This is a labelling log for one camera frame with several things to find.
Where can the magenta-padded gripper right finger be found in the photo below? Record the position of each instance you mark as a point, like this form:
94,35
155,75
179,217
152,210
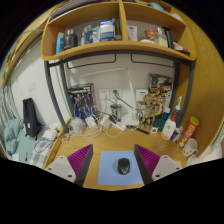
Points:
165,166

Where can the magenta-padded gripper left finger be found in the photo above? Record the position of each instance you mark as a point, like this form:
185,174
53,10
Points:
61,168

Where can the black computer mouse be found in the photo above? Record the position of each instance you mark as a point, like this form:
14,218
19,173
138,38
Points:
123,166

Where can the light blue mouse pad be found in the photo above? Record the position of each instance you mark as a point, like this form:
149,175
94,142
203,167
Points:
108,168

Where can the white printed mug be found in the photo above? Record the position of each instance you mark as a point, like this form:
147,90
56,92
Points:
189,147

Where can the blue and white packet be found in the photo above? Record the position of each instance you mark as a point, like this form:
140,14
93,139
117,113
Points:
175,135

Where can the white pump bottle red top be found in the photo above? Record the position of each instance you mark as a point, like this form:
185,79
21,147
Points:
168,128

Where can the small white desk clock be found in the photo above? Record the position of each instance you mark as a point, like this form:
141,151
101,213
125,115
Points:
153,130

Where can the red chip canister yellow lid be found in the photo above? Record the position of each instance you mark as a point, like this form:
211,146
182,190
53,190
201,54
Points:
188,131

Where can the dark green round object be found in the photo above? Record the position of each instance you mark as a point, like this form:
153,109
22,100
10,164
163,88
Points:
159,124

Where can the teal bedding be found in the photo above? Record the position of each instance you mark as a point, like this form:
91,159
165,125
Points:
15,140

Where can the white charger block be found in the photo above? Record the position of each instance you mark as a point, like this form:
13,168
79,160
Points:
105,121
90,121

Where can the clear bottle white nozzle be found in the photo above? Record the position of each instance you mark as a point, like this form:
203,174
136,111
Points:
178,111

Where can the brown tree figurine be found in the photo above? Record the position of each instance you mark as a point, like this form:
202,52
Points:
148,111

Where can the black bag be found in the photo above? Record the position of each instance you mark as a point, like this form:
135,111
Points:
31,116

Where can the white power strip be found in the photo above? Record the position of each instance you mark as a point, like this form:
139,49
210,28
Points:
119,126

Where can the blue model kit box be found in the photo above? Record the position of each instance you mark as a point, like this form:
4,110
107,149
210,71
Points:
81,100

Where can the wooden shelf unit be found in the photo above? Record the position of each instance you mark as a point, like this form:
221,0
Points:
116,46

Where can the colourful wall poster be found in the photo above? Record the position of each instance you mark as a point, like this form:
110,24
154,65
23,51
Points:
160,81

